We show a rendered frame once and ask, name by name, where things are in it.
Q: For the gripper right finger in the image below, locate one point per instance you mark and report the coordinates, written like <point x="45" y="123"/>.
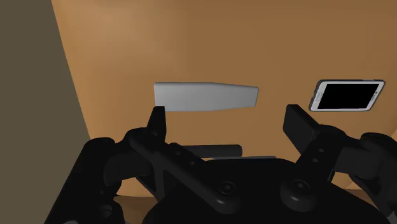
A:
<point x="305" y="136"/>

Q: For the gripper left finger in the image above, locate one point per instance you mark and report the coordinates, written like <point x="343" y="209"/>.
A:
<point x="173" y="155"/>

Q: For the black cylindrical stick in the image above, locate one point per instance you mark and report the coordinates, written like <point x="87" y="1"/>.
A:
<point x="217" y="150"/>

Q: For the white smartphone with black screen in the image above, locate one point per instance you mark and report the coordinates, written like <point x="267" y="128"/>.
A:
<point x="345" y="95"/>

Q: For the grey tapered flat block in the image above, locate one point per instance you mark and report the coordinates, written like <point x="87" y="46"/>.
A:
<point x="204" y="96"/>

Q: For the brown wooden table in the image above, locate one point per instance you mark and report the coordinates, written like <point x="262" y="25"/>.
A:
<point x="192" y="40"/>

